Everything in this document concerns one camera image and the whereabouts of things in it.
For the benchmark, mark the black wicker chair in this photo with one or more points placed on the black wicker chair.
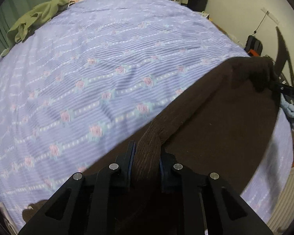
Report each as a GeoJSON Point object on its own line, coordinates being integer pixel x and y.
{"type": "Point", "coordinates": [283, 57]}

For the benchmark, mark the purple striped floral bedspread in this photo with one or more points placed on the purple striped floral bedspread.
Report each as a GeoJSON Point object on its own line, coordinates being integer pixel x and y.
{"type": "Point", "coordinates": [90, 78]}

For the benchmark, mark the light blue cloth on chair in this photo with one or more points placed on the light blue cloth on chair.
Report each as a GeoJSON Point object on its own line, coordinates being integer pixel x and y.
{"type": "Point", "coordinates": [288, 109]}

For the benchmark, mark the olive green crumpled garment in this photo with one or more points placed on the olive green crumpled garment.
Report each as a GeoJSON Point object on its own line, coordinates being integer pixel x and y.
{"type": "Point", "coordinates": [32, 20]}

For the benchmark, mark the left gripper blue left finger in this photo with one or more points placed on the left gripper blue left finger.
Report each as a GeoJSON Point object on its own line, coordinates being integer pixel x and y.
{"type": "Point", "coordinates": [125, 161]}

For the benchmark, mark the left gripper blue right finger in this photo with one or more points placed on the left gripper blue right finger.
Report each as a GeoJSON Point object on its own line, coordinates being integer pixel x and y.
{"type": "Point", "coordinates": [169, 167]}

